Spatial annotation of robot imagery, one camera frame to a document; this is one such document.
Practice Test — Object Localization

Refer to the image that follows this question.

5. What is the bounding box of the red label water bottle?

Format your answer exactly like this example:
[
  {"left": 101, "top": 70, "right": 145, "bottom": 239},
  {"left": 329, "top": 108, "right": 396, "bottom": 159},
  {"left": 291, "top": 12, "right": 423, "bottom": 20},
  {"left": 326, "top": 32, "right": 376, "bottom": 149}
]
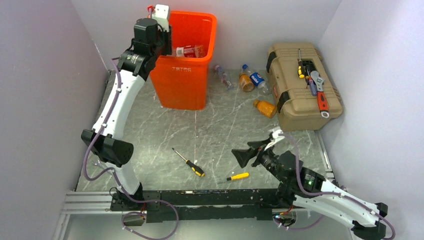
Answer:
[{"left": 172, "top": 45, "right": 207, "bottom": 58}]

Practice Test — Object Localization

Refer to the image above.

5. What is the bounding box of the black yellow screwdriver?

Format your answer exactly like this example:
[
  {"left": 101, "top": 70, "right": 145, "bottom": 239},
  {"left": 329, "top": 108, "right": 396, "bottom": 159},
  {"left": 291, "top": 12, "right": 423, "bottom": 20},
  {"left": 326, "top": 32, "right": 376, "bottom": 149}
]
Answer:
[{"left": 172, "top": 148, "right": 205, "bottom": 177}]

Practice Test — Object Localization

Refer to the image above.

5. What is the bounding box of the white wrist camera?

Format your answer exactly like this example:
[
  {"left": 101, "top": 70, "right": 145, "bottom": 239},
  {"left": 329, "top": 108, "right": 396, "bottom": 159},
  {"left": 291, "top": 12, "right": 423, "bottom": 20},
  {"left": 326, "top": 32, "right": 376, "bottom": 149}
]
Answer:
[
  {"left": 265, "top": 126, "right": 285, "bottom": 150},
  {"left": 147, "top": 4, "right": 171, "bottom": 32}
]

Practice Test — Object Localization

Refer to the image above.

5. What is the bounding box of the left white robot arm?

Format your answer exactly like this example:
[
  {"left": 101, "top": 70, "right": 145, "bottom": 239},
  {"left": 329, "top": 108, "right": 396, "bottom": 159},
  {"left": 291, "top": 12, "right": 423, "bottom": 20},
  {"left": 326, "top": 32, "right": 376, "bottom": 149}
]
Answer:
[{"left": 81, "top": 17, "right": 172, "bottom": 210}]

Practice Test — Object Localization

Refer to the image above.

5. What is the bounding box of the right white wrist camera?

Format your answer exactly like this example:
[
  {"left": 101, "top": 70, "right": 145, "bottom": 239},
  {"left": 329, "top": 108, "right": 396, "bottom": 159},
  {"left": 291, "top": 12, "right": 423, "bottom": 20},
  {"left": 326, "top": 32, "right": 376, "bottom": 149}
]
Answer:
[{"left": 265, "top": 126, "right": 285, "bottom": 150}]

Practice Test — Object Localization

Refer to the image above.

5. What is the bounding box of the black base frame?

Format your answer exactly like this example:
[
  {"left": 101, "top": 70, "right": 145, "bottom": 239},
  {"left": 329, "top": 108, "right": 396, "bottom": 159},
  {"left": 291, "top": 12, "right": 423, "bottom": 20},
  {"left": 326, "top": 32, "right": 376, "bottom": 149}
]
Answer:
[{"left": 110, "top": 188, "right": 292, "bottom": 223}]

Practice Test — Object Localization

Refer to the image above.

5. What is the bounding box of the small orange juice bottle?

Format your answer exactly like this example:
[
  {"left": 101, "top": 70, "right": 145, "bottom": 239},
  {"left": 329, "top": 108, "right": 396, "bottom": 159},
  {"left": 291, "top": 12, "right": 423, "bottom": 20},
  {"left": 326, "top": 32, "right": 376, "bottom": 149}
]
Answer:
[{"left": 253, "top": 99, "right": 276, "bottom": 118}]

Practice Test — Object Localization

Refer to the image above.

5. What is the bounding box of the orange plastic bin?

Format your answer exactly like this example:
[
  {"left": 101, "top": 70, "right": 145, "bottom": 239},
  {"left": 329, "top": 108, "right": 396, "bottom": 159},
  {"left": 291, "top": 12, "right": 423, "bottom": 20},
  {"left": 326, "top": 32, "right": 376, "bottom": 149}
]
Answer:
[{"left": 149, "top": 10, "right": 217, "bottom": 111}]

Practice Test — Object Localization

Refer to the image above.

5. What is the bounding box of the purple cable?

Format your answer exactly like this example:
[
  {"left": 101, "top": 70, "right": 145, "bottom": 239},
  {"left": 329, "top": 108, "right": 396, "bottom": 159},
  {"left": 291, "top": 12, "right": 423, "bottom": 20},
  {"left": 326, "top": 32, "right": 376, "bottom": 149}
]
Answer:
[
  {"left": 82, "top": 57, "right": 180, "bottom": 240},
  {"left": 273, "top": 132, "right": 397, "bottom": 240}
]

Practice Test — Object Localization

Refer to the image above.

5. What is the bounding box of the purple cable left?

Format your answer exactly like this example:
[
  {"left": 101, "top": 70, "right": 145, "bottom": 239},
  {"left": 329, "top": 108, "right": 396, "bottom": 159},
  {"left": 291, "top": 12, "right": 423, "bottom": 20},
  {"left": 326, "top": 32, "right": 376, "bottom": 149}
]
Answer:
[{"left": 82, "top": 57, "right": 180, "bottom": 240}]

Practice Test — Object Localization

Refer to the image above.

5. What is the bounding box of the crushed clear bottle behind bin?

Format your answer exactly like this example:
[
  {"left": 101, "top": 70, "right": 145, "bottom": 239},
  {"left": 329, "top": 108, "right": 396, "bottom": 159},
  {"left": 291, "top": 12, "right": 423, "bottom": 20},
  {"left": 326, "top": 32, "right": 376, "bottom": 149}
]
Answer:
[{"left": 214, "top": 65, "right": 234, "bottom": 91}]

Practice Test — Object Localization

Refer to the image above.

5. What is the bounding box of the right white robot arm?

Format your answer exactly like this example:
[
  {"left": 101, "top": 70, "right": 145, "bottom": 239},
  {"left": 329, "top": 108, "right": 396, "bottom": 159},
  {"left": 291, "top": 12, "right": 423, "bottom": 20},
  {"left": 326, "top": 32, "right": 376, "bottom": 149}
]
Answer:
[{"left": 231, "top": 139, "right": 388, "bottom": 240}]

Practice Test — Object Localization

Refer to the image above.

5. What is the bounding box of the tan plastic toolbox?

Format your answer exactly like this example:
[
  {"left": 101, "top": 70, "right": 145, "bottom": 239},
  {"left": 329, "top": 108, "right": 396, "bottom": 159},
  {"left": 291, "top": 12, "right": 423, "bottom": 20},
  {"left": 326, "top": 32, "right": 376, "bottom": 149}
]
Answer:
[{"left": 266, "top": 42, "right": 343, "bottom": 132}]

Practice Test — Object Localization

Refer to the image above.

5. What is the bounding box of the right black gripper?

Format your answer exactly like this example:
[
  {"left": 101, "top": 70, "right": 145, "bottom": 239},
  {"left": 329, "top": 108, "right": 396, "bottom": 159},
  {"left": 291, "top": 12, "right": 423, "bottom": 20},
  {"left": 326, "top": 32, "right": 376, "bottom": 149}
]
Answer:
[{"left": 231, "top": 138, "right": 287, "bottom": 184}]

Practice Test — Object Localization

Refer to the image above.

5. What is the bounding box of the orange bottle blue cap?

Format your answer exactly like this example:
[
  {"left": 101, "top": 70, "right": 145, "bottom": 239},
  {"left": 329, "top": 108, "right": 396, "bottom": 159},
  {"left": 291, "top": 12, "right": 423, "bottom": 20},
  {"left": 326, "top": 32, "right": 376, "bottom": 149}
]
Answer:
[{"left": 238, "top": 66, "right": 255, "bottom": 93}]

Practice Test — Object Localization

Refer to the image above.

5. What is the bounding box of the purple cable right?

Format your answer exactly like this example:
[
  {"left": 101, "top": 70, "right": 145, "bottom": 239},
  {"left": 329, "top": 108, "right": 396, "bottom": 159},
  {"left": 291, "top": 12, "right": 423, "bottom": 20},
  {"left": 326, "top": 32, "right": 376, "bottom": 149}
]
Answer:
[{"left": 273, "top": 132, "right": 397, "bottom": 240}]

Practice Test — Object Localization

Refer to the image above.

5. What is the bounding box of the small yellow screwdriver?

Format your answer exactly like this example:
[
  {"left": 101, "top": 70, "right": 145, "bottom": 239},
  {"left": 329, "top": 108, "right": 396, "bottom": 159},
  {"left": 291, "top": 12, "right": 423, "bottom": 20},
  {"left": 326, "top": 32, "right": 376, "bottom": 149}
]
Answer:
[{"left": 219, "top": 172, "right": 250, "bottom": 184}]

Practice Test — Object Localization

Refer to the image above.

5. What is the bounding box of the Pepsi bottle near toolbox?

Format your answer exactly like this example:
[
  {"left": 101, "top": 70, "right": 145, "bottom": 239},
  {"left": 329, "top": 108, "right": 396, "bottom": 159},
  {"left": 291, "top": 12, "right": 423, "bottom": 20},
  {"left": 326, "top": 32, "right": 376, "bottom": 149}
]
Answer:
[{"left": 249, "top": 72, "right": 271, "bottom": 96}]

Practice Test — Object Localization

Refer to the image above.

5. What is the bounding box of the yellow screwdriver on toolbox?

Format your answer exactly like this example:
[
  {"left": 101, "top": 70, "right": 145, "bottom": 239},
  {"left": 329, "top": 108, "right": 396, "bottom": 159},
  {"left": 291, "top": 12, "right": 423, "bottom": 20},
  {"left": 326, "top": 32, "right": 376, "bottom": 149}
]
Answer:
[{"left": 297, "top": 49, "right": 305, "bottom": 79}]

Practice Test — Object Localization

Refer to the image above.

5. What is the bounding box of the orange adjustable wrench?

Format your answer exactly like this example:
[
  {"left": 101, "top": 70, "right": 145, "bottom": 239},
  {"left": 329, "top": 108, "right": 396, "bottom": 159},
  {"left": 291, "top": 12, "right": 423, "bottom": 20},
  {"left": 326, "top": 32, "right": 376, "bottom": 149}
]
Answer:
[{"left": 310, "top": 70, "right": 330, "bottom": 119}]

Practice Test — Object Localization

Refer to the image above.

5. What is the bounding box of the blue red screwdriver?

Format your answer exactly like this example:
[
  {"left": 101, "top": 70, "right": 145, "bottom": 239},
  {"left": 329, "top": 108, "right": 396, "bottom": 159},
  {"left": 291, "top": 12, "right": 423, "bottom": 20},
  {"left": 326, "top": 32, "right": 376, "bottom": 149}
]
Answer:
[{"left": 304, "top": 64, "right": 318, "bottom": 97}]

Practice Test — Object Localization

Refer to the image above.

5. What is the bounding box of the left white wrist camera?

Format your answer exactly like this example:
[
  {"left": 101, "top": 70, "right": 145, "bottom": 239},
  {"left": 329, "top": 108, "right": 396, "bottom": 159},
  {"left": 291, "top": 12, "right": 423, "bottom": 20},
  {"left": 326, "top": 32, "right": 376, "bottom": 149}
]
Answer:
[{"left": 147, "top": 4, "right": 171, "bottom": 32}]

